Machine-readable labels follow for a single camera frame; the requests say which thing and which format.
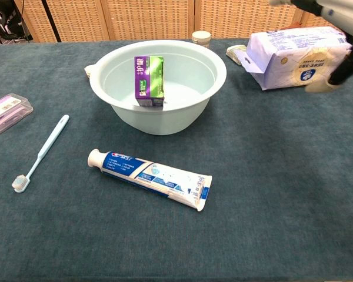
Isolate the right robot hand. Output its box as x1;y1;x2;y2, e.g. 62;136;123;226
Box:
270;0;353;93

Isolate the purple green carton box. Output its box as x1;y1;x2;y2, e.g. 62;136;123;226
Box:
134;55;165;108

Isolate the white blue toothpaste tube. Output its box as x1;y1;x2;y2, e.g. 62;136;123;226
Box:
87;148;213;212

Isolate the clear case with purple contents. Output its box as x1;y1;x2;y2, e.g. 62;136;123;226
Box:
0;93;34;135

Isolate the light blue plastic basin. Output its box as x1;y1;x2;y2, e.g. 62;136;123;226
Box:
89;39;228;136

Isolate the lavender tissue pack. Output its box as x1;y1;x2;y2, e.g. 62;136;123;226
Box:
234;26;353;91

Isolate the small green wrapped packet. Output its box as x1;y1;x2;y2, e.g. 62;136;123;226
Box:
225;44;248;66

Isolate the white cream jar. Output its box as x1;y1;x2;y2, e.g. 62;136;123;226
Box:
191;30;212;49

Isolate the wicker folding screen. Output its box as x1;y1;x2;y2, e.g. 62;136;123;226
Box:
14;0;353;43

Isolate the teal table cloth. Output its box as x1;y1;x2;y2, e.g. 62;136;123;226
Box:
0;35;353;282

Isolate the cream toothbrush case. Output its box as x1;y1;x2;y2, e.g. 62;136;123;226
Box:
84;64;98;79

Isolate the black tripod stand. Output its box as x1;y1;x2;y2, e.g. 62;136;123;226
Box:
41;0;62;43

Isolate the light blue toothbrush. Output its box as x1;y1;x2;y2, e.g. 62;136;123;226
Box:
11;114;70;194

